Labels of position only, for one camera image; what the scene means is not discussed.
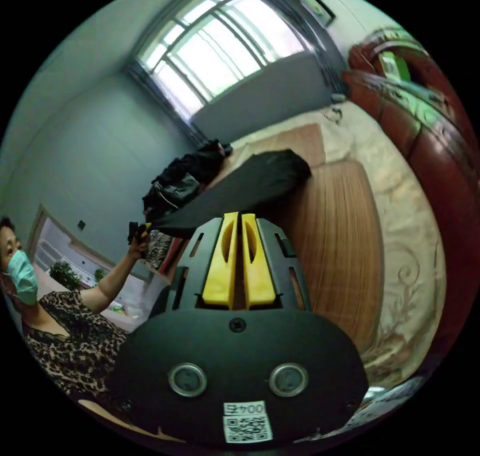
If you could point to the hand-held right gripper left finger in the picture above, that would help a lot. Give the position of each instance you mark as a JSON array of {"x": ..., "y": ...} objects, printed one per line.
[{"x": 219, "y": 272}]

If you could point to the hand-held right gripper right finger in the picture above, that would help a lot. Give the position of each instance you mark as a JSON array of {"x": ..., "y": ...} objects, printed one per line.
[{"x": 258, "y": 276}]

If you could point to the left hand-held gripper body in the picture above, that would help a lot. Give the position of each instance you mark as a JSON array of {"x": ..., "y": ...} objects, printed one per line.
[{"x": 133, "y": 233}]

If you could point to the black t-shirt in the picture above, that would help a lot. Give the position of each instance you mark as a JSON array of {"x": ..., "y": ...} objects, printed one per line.
[{"x": 262, "y": 180}]

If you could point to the person's right forearm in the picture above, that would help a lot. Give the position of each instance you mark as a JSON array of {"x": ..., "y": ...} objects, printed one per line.
[{"x": 123, "y": 420}]

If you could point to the person's left forearm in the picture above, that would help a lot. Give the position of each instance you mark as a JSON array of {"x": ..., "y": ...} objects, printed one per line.
[{"x": 108, "y": 285}]

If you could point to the person's left hand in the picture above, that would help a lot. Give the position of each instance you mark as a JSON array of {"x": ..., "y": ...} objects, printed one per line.
[{"x": 137, "y": 249}]

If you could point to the pile of clothes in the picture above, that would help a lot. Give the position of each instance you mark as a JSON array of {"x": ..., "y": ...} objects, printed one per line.
[{"x": 183, "y": 179}]

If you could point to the green potted plant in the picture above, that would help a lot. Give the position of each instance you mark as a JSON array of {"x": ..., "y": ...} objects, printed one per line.
[{"x": 65, "y": 275}]

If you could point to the bed with woven mat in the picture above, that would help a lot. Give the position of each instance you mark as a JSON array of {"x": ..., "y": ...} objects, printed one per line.
[{"x": 337, "y": 238}]

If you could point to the person's body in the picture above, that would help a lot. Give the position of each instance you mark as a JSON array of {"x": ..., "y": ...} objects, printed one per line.
[{"x": 63, "y": 336}]

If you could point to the window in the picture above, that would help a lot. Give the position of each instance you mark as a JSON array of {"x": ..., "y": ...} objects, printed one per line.
[{"x": 221, "y": 51}]

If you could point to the framed wall picture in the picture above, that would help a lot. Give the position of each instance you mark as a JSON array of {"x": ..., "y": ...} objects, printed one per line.
[{"x": 318, "y": 6}]

